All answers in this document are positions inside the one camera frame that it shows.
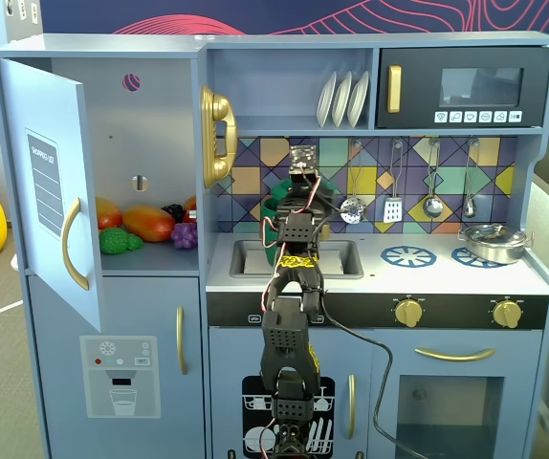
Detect red toy fruit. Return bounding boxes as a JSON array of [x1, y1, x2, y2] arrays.
[[182, 195, 199, 226]]

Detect orange toy mango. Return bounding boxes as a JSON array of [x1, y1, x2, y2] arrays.
[[121, 205, 177, 244]]

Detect gold freezer door handle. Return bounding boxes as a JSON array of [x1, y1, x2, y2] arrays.
[[174, 305, 190, 377]]

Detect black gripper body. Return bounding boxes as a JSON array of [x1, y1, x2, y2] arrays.
[[275, 180, 337, 217]]

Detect gold toy phone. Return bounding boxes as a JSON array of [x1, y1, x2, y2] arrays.
[[199, 85, 238, 189]]

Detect green recipient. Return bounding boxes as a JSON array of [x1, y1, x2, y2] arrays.
[[260, 178, 340, 266]]

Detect white toy plate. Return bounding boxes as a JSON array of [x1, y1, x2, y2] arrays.
[[331, 71, 354, 129], [346, 70, 371, 129], [316, 71, 339, 129]]

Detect blue toy kitchen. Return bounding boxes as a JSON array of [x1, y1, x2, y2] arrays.
[[0, 31, 549, 459]]

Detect grey sink basin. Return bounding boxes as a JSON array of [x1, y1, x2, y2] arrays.
[[228, 238, 366, 280]]

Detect gold oven handle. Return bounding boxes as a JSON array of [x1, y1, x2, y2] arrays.
[[414, 346, 497, 362]]

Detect gold stove knob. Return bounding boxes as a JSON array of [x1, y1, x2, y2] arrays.
[[492, 297, 525, 330], [394, 297, 425, 329]]

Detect steel toy pot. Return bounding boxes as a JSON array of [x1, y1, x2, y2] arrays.
[[456, 224, 536, 266]]

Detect steel toy ladle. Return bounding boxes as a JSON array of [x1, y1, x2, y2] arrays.
[[422, 138, 445, 219]]

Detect gold dishwasher door handle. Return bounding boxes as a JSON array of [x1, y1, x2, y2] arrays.
[[346, 373, 358, 442]]

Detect red yellow toy peach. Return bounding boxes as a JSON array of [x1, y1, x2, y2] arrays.
[[95, 196, 124, 231]]

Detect steel toy spatula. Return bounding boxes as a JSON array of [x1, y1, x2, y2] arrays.
[[382, 139, 405, 224]]

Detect gold microwave handle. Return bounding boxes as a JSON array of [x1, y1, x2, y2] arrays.
[[386, 64, 404, 115]]

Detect purple toy grapes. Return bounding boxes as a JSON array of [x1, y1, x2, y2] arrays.
[[170, 221, 199, 251]]

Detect steel toy skimmer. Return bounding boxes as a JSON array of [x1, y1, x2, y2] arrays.
[[340, 139, 368, 226]]

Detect black toy blackberry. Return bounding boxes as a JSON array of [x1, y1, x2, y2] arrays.
[[161, 203, 187, 224]]

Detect green toy lettuce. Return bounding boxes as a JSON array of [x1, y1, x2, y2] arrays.
[[99, 227, 144, 255]]

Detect black camera cable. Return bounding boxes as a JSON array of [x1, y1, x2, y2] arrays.
[[320, 312, 429, 459]]

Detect steel toy spoon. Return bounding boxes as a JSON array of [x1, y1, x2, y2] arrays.
[[461, 138, 480, 219]]

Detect gold fridge door handle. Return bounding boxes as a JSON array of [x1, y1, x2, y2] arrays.
[[60, 196, 91, 292]]

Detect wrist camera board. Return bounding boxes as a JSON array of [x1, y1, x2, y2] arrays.
[[288, 143, 320, 186]]

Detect black toy microwave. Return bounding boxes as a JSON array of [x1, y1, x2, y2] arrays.
[[374, 45, 549, 131]]

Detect blue fridge door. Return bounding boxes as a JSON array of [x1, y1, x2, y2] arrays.
[[0, 56, 104, 334]]

